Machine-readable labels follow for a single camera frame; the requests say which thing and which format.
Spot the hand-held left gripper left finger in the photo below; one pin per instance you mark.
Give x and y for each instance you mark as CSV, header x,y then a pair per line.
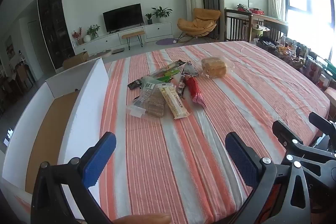
x,y
98,158

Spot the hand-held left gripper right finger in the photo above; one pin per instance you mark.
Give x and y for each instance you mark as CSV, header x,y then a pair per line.
x,y
242,158

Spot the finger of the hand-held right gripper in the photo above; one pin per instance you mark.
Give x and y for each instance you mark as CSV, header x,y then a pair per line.
x,y
321,121
284,132

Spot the white cardboard box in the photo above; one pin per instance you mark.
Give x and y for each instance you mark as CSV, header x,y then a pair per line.
x,y
89,98

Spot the clear biscuit packet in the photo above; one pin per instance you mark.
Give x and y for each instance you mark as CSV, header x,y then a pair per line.
x,y
140,102

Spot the brown wafer packet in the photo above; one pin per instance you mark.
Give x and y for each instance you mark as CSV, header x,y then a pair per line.
x,y
156,104

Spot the black snack packet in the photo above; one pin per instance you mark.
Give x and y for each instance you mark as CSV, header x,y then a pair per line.
x,y
135,84

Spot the red snack packet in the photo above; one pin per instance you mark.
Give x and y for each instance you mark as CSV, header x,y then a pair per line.
x,y
194,90

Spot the cream cracker packet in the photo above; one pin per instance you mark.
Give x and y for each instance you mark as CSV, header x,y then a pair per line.
x,y
173,103

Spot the brown cookie packet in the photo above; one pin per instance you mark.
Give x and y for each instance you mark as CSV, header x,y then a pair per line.
x,y
181,87

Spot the bread loaf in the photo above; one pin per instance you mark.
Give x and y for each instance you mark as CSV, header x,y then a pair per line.
x,y
212,67

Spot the white triangular snack packet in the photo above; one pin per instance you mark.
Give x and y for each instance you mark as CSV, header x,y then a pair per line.
x,y
190,70

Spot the green sausage packet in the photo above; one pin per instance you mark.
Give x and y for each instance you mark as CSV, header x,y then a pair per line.
x,y
168,74

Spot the long olive snack packet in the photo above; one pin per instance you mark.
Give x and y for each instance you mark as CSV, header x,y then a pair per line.
x,y
170,66

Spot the person's left hand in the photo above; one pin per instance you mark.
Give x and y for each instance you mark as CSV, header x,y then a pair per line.
x,y
147,219

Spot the orange striped tablecloth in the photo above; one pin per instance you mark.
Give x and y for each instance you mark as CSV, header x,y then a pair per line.
x,y
183,161

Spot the row of assorted goods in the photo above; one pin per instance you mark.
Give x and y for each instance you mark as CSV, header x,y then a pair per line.
x,y
294,52

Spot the brown cardboard box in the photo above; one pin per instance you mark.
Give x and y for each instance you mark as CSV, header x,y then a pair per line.
x,y
76,60

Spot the dark wooden chair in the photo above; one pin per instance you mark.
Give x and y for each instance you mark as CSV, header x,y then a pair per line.
x,y
277,29

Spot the wooden dining table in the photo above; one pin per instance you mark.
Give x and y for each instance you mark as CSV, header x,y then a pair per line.
x,y
270,18

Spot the slatted wooden chair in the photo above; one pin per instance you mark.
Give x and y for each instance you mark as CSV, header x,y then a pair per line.
x,y
236,24

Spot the large window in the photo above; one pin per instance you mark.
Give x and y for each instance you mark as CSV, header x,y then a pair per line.
x,y
309,3

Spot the red flowers in vase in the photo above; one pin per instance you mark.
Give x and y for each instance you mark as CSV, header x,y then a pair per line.
x,y
77,35

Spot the wooden stool with black legs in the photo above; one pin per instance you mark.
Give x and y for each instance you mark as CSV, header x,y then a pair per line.
x,y
132,34

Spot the potted plant in white pot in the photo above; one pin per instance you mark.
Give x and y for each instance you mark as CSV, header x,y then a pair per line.
x,y
93,29

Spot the purple round rug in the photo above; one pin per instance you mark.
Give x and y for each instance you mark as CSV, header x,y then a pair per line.
x,y
166,42

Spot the orange lounge chair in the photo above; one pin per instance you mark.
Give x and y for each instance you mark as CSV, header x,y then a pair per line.
x,y
202,19

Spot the white television cabinet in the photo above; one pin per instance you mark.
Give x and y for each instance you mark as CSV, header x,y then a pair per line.
x,y
157,29

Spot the black display cabinet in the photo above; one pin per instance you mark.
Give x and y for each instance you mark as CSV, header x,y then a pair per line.
x,y
52,24

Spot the black flat television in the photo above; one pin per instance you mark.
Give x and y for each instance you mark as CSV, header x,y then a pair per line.
x,y
122,16

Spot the small potted plant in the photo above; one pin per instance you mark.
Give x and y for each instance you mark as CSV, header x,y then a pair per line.
x,y
149,18

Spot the large leafy potted plant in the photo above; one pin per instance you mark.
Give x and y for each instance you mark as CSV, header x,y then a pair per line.
x,y
161,12

